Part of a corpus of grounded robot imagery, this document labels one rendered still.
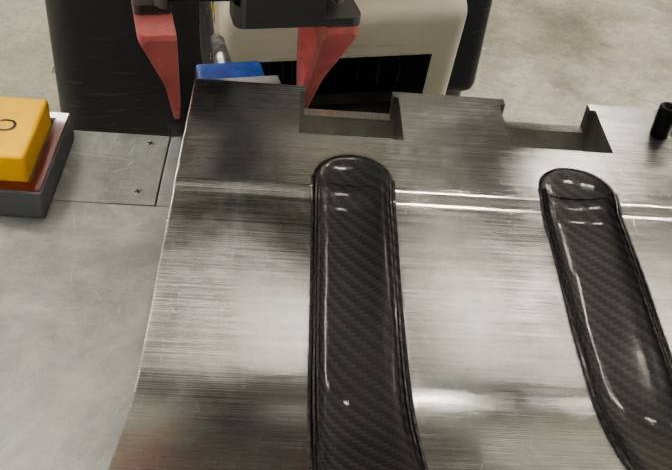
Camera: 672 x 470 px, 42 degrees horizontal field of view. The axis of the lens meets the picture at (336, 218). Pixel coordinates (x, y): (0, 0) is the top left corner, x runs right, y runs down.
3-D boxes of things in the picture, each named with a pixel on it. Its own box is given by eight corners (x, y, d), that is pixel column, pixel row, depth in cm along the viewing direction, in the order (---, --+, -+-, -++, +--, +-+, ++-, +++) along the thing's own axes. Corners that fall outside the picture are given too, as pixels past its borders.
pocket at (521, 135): (484, 152, 50) (497, 97, 48) (575, 157, 51) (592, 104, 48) (496, 202, 47) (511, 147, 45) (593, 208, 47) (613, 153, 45)
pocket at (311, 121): (296, 140, 50) (300, 84, 47) (389, 146, 50) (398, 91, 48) (294, 191, 46) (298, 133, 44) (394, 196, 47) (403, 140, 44)
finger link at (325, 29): (348, 134, 54) (366, -8, 48) (232, 142, 52) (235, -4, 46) (322, 75, 58) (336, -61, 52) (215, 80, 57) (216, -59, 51)
